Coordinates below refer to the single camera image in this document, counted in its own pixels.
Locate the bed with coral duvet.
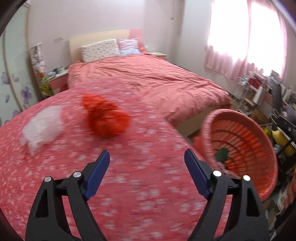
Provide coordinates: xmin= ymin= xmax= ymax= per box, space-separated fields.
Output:
xmin=67 ymin=52 xmax=232 ymax=127

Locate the pink curtain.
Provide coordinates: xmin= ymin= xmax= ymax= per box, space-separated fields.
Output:
xmin=203 ymin=0 xmax=289 ymax=80

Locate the red floral blanket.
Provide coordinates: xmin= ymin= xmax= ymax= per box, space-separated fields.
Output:
xmin=0 ymin=76 xmax=234 ymax=241

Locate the floral white pillow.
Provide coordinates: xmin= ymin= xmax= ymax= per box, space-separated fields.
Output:
xmin=80 ymin=39 xmax=121 ymax=63

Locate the orange plastic basket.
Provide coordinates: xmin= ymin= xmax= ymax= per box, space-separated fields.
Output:
xmin=193 ymin=109 xmax=278 ymax=201

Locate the flower-printed wardrobe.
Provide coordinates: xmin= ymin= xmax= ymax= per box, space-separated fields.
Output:
xmin=0 ymin=0 xmax=40 ymax=127

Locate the striped pink pillow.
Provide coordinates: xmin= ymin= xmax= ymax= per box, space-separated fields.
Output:
xmin=117 ymin=38 xmax=142 ymax=56

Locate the white clear plastic bag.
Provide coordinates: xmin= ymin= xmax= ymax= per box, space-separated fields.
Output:
xmin=22 ymin=105 xmax=64 ymax=156

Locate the yellow plush toy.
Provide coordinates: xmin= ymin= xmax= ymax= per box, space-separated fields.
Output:
xmin=264 ymin=128 xmax=296 ymax=156

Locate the dark office chair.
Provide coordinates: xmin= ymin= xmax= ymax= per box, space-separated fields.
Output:
xmin=269 ymin=77 xmax=284 ymax=108

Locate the beige headboard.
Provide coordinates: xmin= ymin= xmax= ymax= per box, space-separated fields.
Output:
xmin=69 ymin=29 xmax=145 ymax=65

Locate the green plastic bag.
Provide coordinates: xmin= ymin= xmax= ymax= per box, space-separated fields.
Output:
xmin=215 ymin=148 xmax=230 ymax=163

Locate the hanging stuffed toy organizer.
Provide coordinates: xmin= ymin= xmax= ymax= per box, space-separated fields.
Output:
xmin=30 ymin=43 xmax=52 ymax=98

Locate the white wire rack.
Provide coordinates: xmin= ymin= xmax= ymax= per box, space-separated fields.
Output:
xmin=236 ymin=70 xmax=273 ymax=112

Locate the beige nightstand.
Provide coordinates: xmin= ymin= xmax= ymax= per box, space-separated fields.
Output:
xmin=148 ymin=51 xmax=167 ymax=61

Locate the pink and white nightstand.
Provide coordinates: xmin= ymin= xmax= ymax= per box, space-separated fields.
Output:
xmin=47 ymin=71 xmax=69 ymax=94

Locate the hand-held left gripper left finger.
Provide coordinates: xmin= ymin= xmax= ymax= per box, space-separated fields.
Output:
xmin=25 ymin=150 xmax=110 ymax=241

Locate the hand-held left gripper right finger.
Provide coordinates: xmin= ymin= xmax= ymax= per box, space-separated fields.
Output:
xmin=184 ymin=149 xmax=271 ymax=241

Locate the orange plastic bag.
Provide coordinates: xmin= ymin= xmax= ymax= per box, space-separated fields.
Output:
xmin=81 ymin=94 xmax=132 ymax=139

